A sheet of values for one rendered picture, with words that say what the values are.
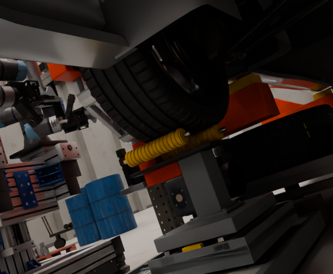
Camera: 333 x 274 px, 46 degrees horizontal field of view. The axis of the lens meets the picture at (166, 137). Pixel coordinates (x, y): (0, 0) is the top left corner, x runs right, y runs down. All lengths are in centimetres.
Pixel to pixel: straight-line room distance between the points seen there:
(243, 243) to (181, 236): 22
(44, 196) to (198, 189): 92
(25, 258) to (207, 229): 117
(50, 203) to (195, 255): 101
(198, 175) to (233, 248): 31
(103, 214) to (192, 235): 522
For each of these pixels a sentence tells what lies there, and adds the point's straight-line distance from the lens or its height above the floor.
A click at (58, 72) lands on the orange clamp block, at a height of 83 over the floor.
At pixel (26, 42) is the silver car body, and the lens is 88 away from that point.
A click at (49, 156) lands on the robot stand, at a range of 209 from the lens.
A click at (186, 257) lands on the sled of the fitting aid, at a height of 15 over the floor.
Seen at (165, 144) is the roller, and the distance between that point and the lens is 129.
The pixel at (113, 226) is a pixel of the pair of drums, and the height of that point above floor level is 15.
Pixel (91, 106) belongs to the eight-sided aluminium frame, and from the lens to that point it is 137.
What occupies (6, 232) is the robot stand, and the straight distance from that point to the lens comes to 200.
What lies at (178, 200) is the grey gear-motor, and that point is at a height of 30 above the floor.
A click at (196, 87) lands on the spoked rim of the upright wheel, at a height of 72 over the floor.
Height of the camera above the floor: 35
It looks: 8 degrees up
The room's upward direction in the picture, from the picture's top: 20 degrees counter-clockwise
